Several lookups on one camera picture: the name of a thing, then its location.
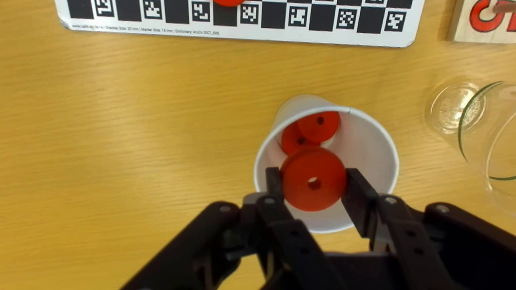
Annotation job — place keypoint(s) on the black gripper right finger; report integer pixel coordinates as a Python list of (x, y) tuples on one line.
[(438, 248)]

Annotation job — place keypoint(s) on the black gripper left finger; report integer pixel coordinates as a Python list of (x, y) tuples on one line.
[(210, 248)]

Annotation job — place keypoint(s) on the orange ring board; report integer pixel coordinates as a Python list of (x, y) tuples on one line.
[(230, 3), (293, 140)]

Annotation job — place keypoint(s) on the orange ring board front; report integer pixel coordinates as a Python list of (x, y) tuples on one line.
[(293, 140)]

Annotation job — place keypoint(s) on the clear plastic cup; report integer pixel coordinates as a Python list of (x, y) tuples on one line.
[(480, 121)]

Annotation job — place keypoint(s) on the wooden number peg board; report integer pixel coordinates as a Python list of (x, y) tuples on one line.
[(483, 21)]

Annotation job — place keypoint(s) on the checkered calibration board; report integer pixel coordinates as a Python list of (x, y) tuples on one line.
[(367, 23)]

